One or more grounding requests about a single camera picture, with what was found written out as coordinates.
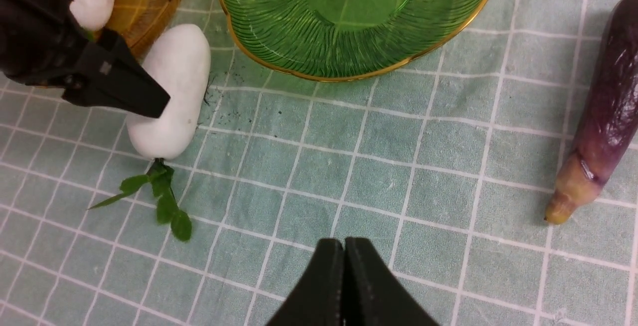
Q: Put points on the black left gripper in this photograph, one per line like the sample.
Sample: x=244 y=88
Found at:
x=42 y=44

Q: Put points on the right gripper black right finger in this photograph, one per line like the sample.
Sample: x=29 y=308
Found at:
x=372 y=294

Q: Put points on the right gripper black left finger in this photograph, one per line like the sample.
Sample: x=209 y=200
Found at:
x=316 y=298

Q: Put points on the purple eggplant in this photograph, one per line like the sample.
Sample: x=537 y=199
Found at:
x=609 y=119

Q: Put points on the green checkered tablecloth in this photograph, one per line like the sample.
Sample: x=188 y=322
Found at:
x=445 y=164

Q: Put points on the green glass plate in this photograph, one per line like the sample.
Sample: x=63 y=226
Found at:
x=343 y=40

